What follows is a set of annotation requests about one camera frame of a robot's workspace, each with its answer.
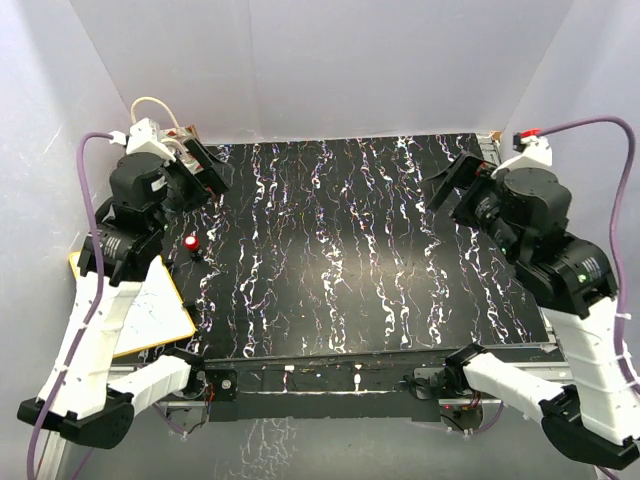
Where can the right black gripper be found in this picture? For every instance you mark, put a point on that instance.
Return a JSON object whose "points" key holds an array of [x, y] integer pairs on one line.
{"points": [[465, 172]]}

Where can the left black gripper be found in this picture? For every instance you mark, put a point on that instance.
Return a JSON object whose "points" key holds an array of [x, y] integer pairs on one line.
{"points": [[213, 181]]}

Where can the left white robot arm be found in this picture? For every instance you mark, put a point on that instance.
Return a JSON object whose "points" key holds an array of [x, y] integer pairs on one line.
{"points": [[125, 239]]}

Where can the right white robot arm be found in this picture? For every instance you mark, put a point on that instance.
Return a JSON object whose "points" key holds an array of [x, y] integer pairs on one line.
{"points": [[595, 418]]}

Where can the red emergency stop button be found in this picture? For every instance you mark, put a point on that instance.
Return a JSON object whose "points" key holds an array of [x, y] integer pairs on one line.
{"points": [[192, 245]]}

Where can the small whiteboard wooden frame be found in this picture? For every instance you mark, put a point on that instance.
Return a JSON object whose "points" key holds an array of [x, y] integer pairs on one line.
{"points": [[156, 316]]}

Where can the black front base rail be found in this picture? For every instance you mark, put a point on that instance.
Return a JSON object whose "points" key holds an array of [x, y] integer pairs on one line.
{"points": [[391, 384]]}

